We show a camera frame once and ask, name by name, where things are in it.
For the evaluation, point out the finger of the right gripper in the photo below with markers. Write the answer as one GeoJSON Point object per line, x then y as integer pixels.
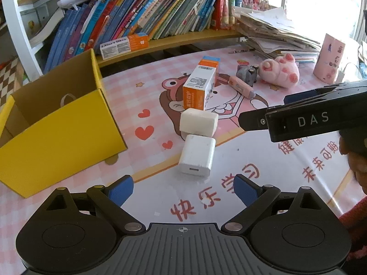
{"type": "Point", "coordinates": [253, 120]}
{"type": "Point", "coordinates": [300, 96]}

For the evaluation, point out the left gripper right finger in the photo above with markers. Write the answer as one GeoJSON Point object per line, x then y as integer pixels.
{"type": "Point", "coordinates": [258, 201]}

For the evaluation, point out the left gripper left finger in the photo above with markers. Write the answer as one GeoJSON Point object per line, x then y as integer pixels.
{"type": "Point", "coordinates": [108, 201]}

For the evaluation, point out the clear tape roll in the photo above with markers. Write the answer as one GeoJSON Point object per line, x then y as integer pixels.
{"type": "Point", "coordinates": [66, 99]}

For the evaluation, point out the person's hand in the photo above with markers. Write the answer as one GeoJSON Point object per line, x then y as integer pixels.
{"type": "Point", "coordinates": [357, 164]}

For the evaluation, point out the pink plush paw toy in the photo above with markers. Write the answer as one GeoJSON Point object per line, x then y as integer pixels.
{"type": "Point", "coordinates": [281, 71]}

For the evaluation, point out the pink highlighter pen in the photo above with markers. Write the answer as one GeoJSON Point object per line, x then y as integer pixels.
{"type": "Point", "coordinates": [241, 87]}

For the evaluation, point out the pink patterned cup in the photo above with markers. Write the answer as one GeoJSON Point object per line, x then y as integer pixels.
{"type": "Point", "coordinates": [330, 56]}

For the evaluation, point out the grey toy car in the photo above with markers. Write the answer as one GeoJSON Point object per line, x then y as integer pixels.
{"type": "Point", "coordinates": [248, 74]}

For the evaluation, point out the white eraser block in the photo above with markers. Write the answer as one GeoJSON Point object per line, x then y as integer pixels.
{"type": "Point", "coordinates": [198, 122]}

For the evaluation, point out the white usmile toothpaste box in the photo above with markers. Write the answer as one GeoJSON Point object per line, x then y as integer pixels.
{"type": "Point", "coordinates": [199, 85]}

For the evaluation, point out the white power adapter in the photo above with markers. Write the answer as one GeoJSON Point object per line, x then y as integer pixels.
{"type": "Point", "coordinates": [197, 155]}

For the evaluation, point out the stack of papers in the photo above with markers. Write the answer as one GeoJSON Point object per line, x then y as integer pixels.
{"type": "Point", "coordinates": [272, 34]}

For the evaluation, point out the pink cartoon desk mat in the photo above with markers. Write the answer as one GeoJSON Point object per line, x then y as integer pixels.
{"type": "Point", "coordinates": [157, 172]}

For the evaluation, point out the yellow cardboard box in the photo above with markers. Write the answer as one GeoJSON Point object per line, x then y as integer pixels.
{"type": "Point", "coordinates": [43, 143]}

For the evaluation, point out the row of books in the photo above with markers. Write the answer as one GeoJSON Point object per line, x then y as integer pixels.
{"type": "Point", "coordinates": [86, 24]}

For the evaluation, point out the orange white box on shelf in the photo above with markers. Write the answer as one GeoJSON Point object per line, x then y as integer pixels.
{"type": "Point", "coordinates": [124, 45]}

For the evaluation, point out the brown white chessboard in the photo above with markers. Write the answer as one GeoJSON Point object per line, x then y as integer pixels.
{"type": "Point", "coordinates": [12, 76]}

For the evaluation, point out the wooden white bookshelf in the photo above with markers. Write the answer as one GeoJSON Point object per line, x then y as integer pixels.
{"type": "Point", "coordinates": [46, 33]}

